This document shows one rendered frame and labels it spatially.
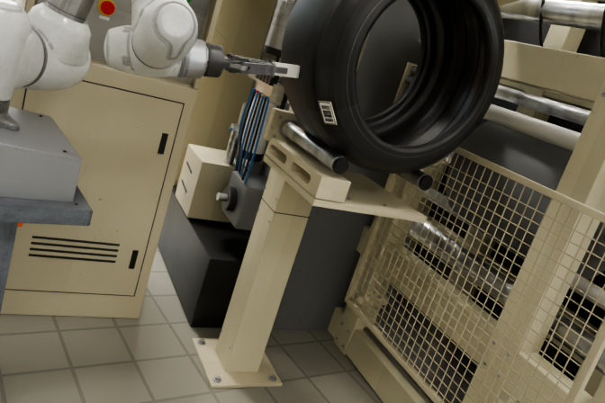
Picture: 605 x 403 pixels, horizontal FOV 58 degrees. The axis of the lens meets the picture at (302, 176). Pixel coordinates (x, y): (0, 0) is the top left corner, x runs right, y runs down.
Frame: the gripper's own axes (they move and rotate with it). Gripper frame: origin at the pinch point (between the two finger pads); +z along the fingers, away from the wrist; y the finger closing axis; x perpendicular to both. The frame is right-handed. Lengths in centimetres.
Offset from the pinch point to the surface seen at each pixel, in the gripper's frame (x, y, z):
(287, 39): -6.7, 8.9, 3.1
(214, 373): 109, 25, 4
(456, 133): 9.2, -12.4, 46.3
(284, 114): 16.1, 23.3, 12.2
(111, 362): 105, 33, -29
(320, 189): 26.5, -11.3, 9.7
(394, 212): 32.7, -11.2, 34.0
